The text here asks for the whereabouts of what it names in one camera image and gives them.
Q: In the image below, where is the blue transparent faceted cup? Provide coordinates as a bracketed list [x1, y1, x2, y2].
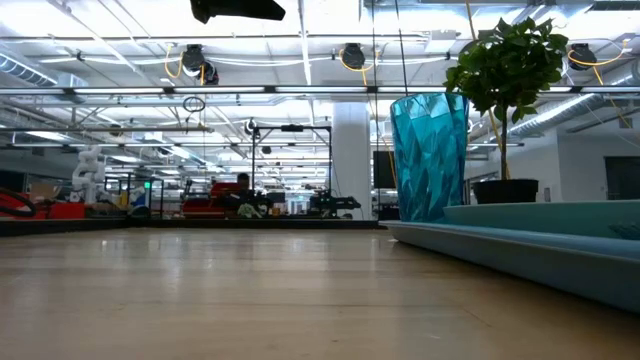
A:
[389, 92, 470, 224]

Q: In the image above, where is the light blue plastic tray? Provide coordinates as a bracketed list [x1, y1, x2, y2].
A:
[379, 199, 640, 315]

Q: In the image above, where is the black machine on bench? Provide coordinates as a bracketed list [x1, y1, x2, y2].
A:
[308, 189, 362, 219]

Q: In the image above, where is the white square pillar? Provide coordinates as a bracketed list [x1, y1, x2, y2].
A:
[332, 102, 374, 221]

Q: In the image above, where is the person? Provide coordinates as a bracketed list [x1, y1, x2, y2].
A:
[234, 172, 254, 201]

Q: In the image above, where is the red tool cart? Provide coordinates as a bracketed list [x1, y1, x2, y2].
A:
[180, 182, 241, 219]

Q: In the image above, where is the long ceiling light bar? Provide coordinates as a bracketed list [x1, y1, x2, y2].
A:
[0, 85, 640, 96]

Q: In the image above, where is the potted green plant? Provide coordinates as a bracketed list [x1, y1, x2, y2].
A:
[443, 17, 570, 205]

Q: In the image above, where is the red low bench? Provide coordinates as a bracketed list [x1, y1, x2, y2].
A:
[0, 192, 87, 220]

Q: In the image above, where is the dark door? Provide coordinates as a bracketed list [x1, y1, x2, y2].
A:
[603, 155, 640, 201]

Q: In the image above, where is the black wall monitor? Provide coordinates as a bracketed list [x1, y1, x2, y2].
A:
[372, 150, 397, 190]

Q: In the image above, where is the black metal frame rig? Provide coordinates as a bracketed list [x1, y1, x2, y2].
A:
[249, 124, 334, 216]

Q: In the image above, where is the black ceiling cable reel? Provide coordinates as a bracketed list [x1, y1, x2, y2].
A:
[341, 42, 366, 70]
[568, 42, 597, 71]
[180, 43, 206, 72]

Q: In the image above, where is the black open cart frame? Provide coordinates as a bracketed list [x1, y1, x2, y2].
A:
[103, 173, 165, 219]

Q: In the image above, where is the black table border frame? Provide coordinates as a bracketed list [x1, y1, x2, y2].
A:
[0, 218, 382, 237]

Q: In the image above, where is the silver air duct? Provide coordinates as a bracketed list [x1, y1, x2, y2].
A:
[0, 52, 89, 104]
[507, 59, 640, 139]

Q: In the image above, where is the black curved hose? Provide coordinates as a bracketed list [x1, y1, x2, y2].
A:
[0, 187, 38, 219]

